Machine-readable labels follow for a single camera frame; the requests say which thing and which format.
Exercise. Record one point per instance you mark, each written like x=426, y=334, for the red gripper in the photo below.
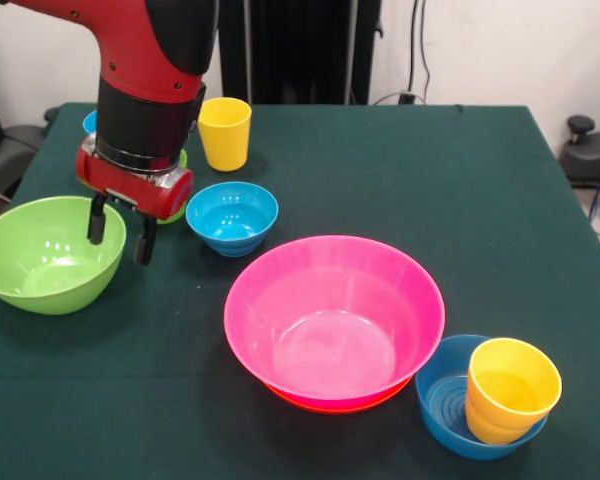
x=130, y=187

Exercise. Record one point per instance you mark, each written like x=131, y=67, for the large green bowl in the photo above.
x=40, y=265

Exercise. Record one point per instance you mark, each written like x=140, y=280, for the large pink bowl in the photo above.
x=330, y=300

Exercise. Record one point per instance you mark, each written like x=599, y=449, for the orange bowl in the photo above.
x=330, y=406

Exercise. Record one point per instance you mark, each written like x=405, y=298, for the dark blue bowl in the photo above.
x=440, y=360

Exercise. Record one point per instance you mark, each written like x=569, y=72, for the short yellow cup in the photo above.
x=510, y=385
x=495, y=435

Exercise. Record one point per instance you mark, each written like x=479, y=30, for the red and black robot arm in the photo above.
x=150, y=60

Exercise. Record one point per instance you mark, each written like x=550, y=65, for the green cup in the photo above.
x=177, y=216

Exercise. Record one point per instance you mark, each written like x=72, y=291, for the blue cup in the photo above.
x=90, y=122

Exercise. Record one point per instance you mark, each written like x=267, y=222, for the tall yellow cup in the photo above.
x=225, y=145

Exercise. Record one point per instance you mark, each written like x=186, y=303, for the dark green table cloth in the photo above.
x=180, y=390

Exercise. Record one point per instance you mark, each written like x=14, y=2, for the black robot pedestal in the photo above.
x=300, y=50

